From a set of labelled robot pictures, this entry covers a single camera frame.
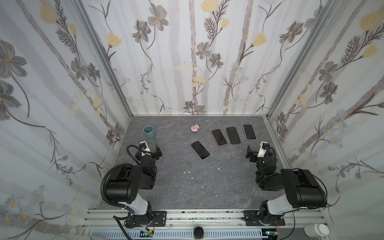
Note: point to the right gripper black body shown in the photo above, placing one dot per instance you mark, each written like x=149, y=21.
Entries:
x=257, y=154

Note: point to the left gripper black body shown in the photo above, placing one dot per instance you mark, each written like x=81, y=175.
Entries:
x=154, y=156

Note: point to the light blue phone case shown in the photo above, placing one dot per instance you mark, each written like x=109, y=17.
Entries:
x=249, y=132

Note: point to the black phone case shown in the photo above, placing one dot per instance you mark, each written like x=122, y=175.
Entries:
x=233, y=135

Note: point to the pink phone case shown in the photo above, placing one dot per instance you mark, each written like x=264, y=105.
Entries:
x=219, y=137

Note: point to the pale green phone case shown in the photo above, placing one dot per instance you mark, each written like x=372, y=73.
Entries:
x=200, y=150

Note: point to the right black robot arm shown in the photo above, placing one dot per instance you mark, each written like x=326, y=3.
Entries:
x=302, y=189

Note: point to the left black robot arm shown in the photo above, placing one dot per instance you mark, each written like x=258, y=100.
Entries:
x=121, y=184

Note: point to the teal ceramic cup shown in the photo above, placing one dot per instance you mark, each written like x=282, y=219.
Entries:
x=149, y=131

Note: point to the pink white cupcake toy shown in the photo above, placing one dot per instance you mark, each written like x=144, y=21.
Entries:
x=195, y=128

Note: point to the black round knob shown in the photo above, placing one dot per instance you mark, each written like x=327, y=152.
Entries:
x=198, y=233

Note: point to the white cylinder container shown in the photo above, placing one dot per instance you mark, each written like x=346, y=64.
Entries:
x=316, y=230

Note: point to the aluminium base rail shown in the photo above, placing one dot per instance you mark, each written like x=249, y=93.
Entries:
x=217, y=223

